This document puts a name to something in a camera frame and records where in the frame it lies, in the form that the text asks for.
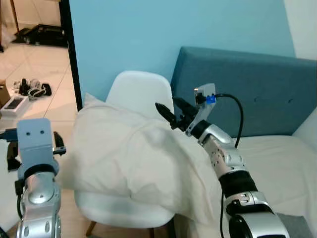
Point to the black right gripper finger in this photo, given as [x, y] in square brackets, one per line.
[59, 146]
[166, 113]
[184, 106]

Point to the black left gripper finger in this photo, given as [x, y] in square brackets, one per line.
[12, 156]

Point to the white pillow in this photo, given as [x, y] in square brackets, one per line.
[129, 153]

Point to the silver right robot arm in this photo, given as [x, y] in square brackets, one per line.
[230, 161]

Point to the white plastic chair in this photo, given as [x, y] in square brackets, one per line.
[141, 89]

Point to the white flat box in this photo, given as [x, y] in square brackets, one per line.
[14, 105]

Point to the brown cardboard box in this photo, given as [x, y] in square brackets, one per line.
[3, 94]

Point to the blue fabric headboard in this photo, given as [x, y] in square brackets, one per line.
[267, 84]

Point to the white bed mattress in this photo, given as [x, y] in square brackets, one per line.
[277, 168]

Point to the grey blanket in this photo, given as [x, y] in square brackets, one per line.
[297, 227]

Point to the black flat floor case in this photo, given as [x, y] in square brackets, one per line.
[42, 34]

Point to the wooden furniture leg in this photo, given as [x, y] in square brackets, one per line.
[15, 15]

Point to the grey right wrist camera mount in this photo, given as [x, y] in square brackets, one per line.
[204, 111]

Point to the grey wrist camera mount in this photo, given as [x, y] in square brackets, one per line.
[35, 144]
[204, 111]

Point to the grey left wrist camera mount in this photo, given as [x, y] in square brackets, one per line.
[35, 144]

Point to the black door frame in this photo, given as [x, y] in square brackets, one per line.
[72, 54]

